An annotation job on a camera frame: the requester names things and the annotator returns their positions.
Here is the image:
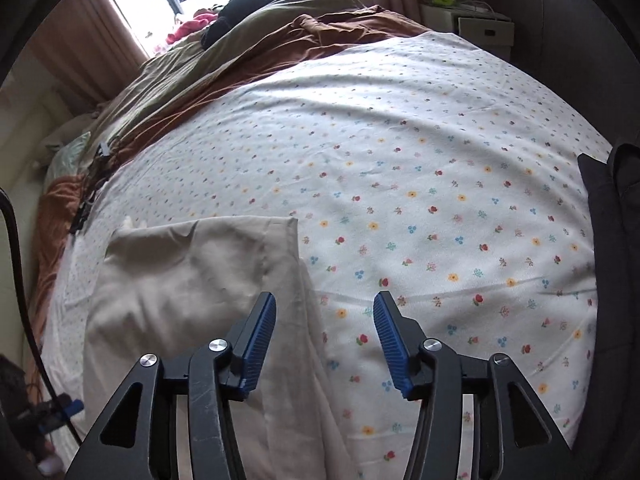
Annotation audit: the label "brown blanket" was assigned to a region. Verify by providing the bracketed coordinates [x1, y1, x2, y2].
[25, 10, 431, 391]

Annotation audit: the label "white storage box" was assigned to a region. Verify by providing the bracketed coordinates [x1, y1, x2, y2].
[457, 16, 515, 59]

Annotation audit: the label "window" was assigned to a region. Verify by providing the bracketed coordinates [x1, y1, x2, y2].
[97, 0, 361, 58]

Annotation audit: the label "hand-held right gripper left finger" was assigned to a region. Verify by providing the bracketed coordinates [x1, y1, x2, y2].
[65, 291, 277, 480]

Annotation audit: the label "red cloth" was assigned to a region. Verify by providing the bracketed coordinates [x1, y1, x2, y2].
[165, 9, 221, 46]

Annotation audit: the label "white floral bed sheet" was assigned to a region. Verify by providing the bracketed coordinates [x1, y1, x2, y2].
[42, 30, 601, 480]

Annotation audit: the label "white nightstand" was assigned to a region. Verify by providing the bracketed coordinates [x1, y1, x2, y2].
[419, 2, 516, 60]

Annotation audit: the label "black clothes pile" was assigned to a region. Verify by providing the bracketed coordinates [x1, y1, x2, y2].
[200, 0, 301, 46]

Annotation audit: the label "beige pants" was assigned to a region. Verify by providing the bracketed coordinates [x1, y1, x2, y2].
[82, 215, 366, 480]

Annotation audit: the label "dark grey cloth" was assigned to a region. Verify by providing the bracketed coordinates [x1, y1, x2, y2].
[577, 142, 640, 461]

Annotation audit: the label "white cables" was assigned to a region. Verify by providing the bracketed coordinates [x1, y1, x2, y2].
[447, 0, 507, 17]

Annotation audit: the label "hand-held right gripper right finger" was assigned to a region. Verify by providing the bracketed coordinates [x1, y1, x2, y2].
[372, 290, 573, 480]

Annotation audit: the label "olive beige duvet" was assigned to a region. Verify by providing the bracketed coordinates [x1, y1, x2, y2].
[92, 0, 386, 146]

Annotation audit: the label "light green pillow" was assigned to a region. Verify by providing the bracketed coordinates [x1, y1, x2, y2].
[47, 132, 93, 183]

